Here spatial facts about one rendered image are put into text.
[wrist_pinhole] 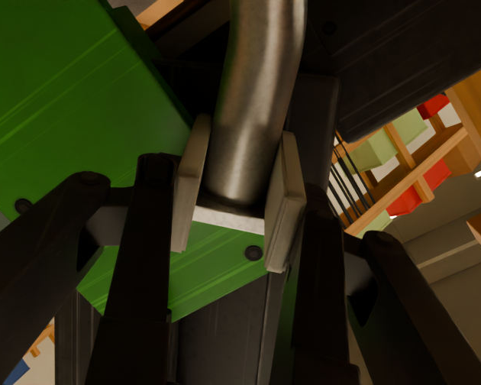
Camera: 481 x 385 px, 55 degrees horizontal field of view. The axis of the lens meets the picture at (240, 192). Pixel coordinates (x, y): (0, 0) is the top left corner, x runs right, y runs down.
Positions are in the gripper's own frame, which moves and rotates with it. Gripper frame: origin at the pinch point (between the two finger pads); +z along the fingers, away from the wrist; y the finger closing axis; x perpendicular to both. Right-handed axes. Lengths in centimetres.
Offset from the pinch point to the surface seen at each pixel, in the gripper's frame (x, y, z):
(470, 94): -4, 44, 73
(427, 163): -89, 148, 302
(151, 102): 1.1, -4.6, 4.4
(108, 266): -8.7, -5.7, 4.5
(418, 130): -72, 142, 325
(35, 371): -537, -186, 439
